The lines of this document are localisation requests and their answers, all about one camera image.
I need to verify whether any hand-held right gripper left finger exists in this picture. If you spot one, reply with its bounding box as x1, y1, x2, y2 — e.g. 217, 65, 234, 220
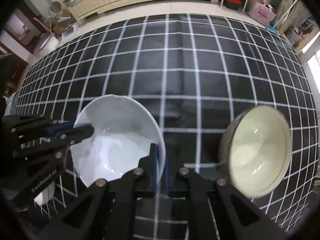
41, 142, 161, 240

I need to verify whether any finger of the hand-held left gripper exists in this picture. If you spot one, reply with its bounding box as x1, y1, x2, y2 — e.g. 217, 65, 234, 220
2, 114, 75, 137
11, 124, 95, 158

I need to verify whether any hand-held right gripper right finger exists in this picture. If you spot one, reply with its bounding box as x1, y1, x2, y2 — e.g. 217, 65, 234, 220
164, 155, 288, 240

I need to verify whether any plain white bowl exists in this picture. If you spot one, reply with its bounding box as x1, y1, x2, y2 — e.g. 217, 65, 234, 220
71, 94, 166, 188

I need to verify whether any white bucket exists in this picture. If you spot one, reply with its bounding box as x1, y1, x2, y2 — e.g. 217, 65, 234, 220
33, 33, 60, 55

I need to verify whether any green rimmed bowl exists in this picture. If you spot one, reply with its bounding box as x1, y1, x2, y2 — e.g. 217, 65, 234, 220
218, 104, 293, 198

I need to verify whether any black white checked tablecloth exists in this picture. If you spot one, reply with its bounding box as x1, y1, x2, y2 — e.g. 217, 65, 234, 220
15, 13, 319, 240

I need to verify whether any flat mop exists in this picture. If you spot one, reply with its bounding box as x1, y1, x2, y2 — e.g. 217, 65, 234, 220
266, 0, 300, 34

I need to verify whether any red box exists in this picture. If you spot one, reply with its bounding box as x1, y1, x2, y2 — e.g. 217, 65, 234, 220
223, 0, 242, 9

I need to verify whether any pink bag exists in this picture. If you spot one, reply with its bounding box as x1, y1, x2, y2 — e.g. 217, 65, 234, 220
247, 0, 277, 27

